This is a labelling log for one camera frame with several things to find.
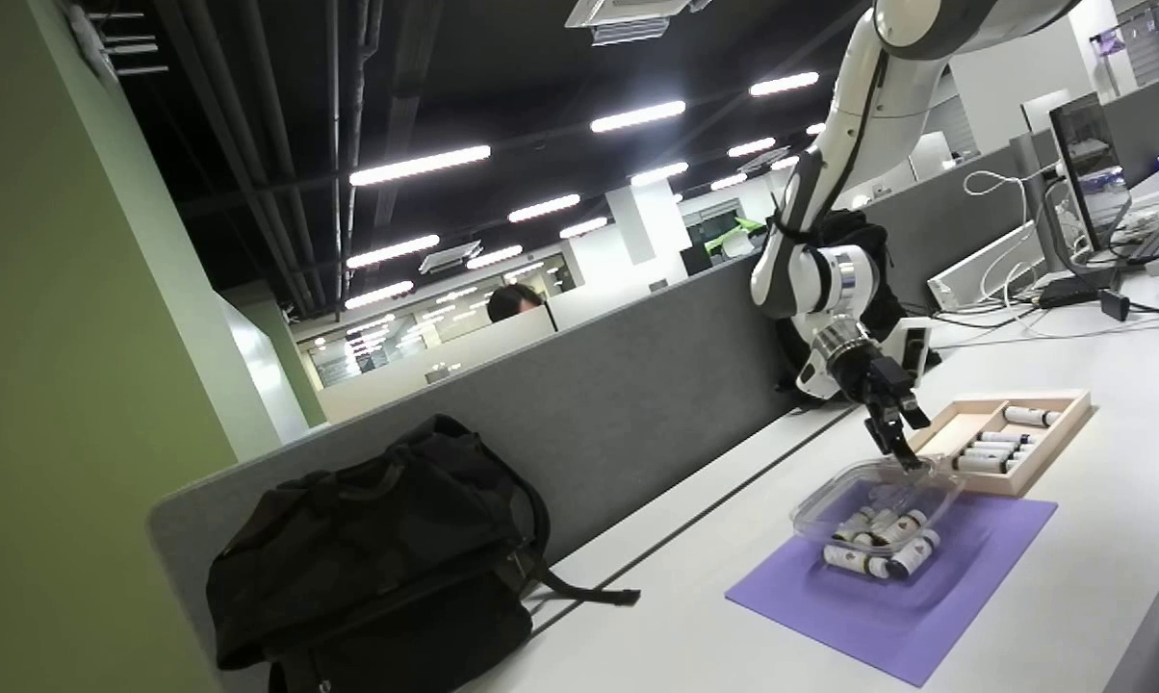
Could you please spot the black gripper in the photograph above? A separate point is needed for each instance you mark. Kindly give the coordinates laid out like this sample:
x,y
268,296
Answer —
x,y
866,370

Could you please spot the clear plastic lid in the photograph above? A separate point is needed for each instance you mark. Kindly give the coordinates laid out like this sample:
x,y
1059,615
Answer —
x,y
859,496

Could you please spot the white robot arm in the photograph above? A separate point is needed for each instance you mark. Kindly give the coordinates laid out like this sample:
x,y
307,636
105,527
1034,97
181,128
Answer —
x,y
859,116

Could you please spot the wooden compartment tray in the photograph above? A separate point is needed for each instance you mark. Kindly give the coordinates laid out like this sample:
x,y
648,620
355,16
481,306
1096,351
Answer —
x,y
954,428

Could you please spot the green-banded white-label bottle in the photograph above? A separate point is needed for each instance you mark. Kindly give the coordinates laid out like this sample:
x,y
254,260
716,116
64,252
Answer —
x,y
993,450

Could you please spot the small white-label bottle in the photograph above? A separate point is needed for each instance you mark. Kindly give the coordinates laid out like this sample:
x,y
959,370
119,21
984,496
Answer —
x,y
857,531
845,560
888,531
915,560
878,569

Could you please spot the clear plastic container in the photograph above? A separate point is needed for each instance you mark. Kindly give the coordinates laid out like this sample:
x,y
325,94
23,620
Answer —
x,y
968,563

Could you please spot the black backpack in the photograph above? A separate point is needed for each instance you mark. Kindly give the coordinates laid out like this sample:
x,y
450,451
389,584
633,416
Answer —
x,y
372,554
889,302

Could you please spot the white flat device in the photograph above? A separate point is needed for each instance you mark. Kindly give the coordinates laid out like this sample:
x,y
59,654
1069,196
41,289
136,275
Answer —
x,y
984,270

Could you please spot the grey desk partition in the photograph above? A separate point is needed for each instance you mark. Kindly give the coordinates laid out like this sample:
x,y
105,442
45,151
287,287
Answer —
x,y
630,400
950,217

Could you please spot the purple mat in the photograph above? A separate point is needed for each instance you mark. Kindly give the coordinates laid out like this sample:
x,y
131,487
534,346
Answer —
x,y
859,636

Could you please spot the black power adapter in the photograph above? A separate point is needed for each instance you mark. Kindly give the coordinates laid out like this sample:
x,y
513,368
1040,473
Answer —
x,y
1073,289

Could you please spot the ceiling tube light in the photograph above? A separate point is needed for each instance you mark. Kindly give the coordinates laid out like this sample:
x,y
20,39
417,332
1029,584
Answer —
x,y
635,116
812,128
543,208
493,255
784,87
421,164
394,252
753,148
380,296
581,229
660,170

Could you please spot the black computer monitor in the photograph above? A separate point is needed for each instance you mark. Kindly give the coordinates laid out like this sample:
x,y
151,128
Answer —
x,y
1117,140

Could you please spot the person head dark hair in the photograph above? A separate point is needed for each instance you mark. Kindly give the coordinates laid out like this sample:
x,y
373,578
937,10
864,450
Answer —
x,y
517,302

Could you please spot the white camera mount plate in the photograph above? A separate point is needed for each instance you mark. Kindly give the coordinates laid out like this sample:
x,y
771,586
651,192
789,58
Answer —
x,y
819,383

